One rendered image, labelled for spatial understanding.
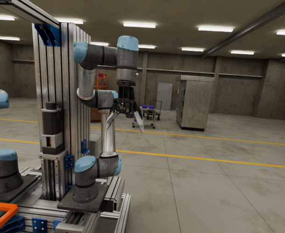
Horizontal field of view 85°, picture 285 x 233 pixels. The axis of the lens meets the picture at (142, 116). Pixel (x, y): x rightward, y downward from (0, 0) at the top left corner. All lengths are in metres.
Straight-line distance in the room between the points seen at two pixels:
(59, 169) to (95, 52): 0.79
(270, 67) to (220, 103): 3.72
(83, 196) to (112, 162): 0.24
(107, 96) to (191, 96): 5.61
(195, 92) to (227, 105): 6.71
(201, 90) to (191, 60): 5.77
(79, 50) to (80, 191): 0.74
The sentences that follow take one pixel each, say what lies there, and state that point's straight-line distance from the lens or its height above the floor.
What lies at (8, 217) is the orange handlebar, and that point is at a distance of 0.86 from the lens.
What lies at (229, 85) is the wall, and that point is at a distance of 12.83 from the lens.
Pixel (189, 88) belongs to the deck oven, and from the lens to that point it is 6.40.
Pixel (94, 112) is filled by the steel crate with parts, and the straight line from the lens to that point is 6.64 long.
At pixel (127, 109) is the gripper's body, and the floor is 1.62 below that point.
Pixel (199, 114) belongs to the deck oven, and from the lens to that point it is 6.62.
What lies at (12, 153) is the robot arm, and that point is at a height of 1.26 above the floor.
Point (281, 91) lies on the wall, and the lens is 14.05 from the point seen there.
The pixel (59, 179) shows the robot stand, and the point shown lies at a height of 1.08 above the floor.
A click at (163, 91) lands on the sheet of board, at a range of 11.30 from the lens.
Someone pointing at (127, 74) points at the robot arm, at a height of 1.75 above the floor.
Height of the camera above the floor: 1.72
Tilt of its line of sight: 12 degrees down
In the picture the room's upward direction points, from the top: 4 degrees clockwise
